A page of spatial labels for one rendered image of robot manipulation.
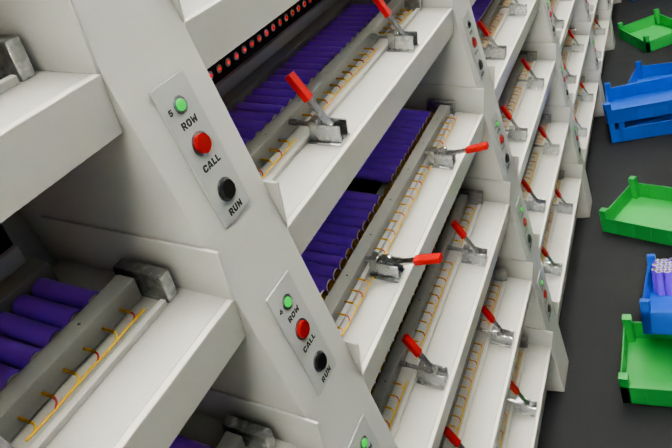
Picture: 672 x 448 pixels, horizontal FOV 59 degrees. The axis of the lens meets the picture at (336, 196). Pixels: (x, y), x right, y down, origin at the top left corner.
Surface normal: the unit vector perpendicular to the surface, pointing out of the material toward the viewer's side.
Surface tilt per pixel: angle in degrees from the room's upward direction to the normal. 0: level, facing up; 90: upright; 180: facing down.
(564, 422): 0
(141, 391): 15
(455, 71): 90
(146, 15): 90
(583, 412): 0
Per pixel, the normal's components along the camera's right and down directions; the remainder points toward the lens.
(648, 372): -0.36, -0.82
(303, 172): -0.13, -0.81
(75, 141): 0.91, 0.13
